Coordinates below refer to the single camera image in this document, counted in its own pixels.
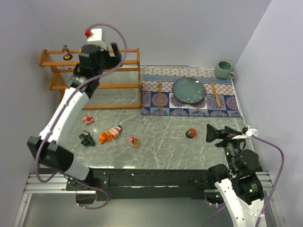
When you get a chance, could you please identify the brown bun hair doll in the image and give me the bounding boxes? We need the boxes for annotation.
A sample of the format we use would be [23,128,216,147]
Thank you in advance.
[62,45,73,61]

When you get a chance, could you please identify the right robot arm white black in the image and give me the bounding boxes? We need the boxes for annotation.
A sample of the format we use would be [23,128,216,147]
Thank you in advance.
[206,124,264,227]

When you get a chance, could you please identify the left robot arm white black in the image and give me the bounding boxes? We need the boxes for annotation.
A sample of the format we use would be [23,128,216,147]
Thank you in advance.
[27,43,123,184]

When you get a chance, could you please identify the orange wooden two-tier shelf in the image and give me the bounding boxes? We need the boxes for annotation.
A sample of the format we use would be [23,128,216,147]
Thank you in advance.
[38,48,142,109]

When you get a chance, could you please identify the red hair doll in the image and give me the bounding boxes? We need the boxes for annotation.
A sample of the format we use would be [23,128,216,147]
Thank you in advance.
[186,128,196,139]

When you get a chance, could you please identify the golden knife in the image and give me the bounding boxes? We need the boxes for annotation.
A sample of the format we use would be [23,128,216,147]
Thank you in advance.
[211,81,221,108]

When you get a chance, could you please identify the patterned blue pink placemat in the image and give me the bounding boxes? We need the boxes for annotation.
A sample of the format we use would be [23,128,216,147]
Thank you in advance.
[141,66,241,117]

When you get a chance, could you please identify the teal ceramic plate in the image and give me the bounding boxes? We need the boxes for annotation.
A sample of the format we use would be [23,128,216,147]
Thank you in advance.
[172,78,206,104]

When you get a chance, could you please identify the golden fork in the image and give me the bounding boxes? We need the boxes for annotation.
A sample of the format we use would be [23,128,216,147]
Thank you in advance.
[157,81,162,109]

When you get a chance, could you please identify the pink bear flower toy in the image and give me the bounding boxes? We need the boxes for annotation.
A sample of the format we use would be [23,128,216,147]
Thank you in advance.
[82,115,94,125]

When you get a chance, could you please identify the teal ceramic mug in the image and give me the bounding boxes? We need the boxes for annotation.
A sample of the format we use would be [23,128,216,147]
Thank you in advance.
[214,61,235,79]

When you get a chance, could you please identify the strawberry cake slice toy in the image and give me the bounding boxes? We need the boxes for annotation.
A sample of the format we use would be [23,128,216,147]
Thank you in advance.
[108,125,122,139]

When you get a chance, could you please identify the orange fox toy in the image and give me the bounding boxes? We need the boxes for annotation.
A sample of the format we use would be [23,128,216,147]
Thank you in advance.
[98,131,112,144]

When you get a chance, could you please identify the pink bear strawberry toy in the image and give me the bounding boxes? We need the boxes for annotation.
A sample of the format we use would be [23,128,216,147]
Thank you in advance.
[129,135,140,147]

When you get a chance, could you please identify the black dragon toy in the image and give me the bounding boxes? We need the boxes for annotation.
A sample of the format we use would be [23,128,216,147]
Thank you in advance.
[79,131,96,147]

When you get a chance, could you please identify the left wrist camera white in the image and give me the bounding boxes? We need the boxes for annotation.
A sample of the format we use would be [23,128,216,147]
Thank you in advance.
[83,28,108,51]

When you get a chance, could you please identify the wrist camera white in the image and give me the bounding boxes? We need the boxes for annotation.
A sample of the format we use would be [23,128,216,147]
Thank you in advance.
[83,28,108,51]
[232,125,258,140]

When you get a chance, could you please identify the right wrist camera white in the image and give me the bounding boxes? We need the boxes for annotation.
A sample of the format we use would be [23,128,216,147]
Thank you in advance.
[232,125,258,140]

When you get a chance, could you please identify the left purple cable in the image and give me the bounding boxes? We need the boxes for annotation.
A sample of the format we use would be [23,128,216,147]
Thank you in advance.
[35,23,128,183]

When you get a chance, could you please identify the purple cable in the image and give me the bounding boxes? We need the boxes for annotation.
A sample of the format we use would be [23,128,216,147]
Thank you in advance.
[35,23,128,183]
[201,134,285,227]

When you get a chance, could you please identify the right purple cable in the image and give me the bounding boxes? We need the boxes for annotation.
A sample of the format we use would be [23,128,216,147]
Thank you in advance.
[201,134,285,227]

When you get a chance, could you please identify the black mounting base rail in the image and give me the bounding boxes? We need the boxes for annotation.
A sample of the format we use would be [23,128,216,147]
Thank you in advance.
[39,166,214,204]

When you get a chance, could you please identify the aluminium frame rail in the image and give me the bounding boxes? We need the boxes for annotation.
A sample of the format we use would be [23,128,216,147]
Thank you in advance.
[13,172,71,227]

